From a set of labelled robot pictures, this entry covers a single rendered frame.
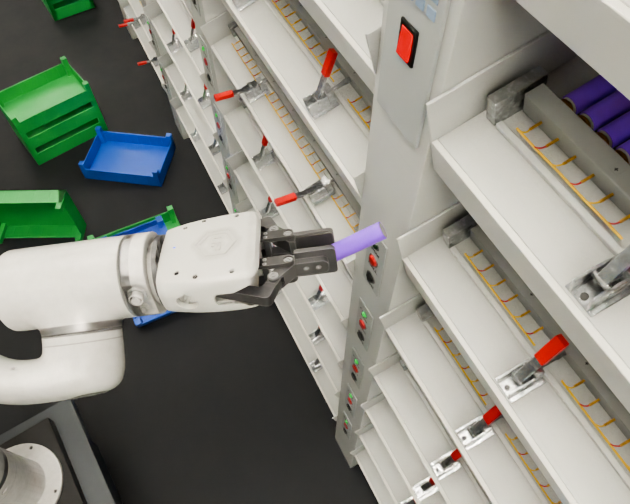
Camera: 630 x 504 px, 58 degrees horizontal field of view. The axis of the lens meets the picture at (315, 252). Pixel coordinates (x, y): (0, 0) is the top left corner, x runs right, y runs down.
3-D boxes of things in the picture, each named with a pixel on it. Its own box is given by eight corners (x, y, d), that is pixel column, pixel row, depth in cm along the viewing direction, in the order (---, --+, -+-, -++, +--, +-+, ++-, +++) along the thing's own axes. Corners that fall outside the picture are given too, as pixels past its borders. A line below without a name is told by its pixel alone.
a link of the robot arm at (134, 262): (109, 278, 51) (142, 273, 51) (129, 217, 58) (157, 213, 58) (140, 336, 57) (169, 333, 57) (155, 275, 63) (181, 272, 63)
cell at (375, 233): (380, 219, 56) (323, 246, 58) (377, 223, 54) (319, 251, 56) (388, 235, 56) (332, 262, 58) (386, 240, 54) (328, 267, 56)
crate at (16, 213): (3, 225, 203) (-4, 244, 199) (-26, 190, 186) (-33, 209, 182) (86, 224, 203) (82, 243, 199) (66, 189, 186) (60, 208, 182)
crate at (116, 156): (85, 178, 215) (77, 164, 208) (102, 139, 226) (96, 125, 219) (161, 186, 213) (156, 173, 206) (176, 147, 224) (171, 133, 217)
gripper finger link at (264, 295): (243, 315, 51) (289, 281, 53) (195, 276, 55) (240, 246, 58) (245, 324, 51) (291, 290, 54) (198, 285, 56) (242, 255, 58)
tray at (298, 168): (358, 287, 89) (346, 264, 81) (218, 61, 119) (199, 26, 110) (467, 222, 89) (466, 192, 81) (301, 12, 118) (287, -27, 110)
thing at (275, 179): (351, 337, 105) (335, 314, 93) (230, 127, 135) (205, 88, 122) (445, 281, 105) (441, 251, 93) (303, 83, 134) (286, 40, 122)
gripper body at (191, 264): (133, 282, 51) (255, 266, 50) (152, 212, 59) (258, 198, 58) (159, 335, 56) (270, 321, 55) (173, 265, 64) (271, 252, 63)
